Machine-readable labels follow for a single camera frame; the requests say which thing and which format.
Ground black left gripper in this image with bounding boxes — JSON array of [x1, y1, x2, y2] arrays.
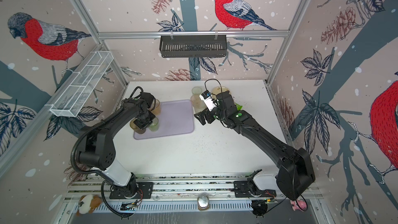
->
[[135, 109, 157, 130]]

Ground amber yellow glass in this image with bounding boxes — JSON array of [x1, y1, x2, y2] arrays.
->
[[150, 100, 161, 116]]

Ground bright green glass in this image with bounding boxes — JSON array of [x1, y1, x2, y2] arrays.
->
[[148, 117, 160, 132]]

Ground pale green large glass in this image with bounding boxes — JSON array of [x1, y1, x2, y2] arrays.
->
[[191, 94, 207, 113]]

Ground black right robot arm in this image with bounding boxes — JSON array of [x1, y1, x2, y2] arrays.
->
[[194, 90, 316, 200]]

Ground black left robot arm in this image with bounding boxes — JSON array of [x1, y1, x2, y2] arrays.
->
[[70, 93, 155, 196]]

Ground lilac plastic tray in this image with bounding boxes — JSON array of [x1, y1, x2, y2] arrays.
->
[[133, 100, 194, 140]]

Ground green snack packet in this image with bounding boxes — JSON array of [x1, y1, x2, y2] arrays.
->
[[235, 103, 243, 111]]

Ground cream small plate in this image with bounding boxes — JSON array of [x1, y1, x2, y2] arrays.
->
[[211, 86, 230, 95]]

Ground pale green far glass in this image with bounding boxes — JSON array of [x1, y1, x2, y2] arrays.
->
[[191, 87, 203, 95]]

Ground horizontal aluminium bar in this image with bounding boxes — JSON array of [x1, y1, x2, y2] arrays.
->
[[97, 30, 290, 40]]

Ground silver round object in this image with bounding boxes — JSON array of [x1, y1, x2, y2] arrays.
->
[[197, 194, 210, 211]]

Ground plush guinea pig toy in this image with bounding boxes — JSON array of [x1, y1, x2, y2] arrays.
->
[[76, 194, 102, 216]]

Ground pink plush toy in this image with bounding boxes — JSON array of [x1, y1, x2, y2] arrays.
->
[[290, 200, 307, 212]]

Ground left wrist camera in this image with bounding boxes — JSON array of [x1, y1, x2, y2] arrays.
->
[[130, 86, 156, 109]]

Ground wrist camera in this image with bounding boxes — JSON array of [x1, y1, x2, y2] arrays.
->
[[130, 86, 156, 109], [200, 90, 218, 112]]

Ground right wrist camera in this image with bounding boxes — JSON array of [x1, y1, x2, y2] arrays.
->
[[200, 90, 218, 112]]

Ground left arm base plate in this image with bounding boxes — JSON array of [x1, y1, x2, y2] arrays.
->
[[110, 182, 154, 200]]

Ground black hanging wire basket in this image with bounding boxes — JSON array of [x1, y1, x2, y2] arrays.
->
[[159, 35, 227, 58]]

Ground white wire mesh shelf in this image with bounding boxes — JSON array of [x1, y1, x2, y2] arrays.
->
[[50, 51, 114, 117]]

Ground black corrugated cable hose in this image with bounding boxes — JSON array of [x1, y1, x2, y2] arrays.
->
[[69, 121, 106, 175]]

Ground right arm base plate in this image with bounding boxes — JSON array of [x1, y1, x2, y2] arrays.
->
[[231, 181, 277, 198]]

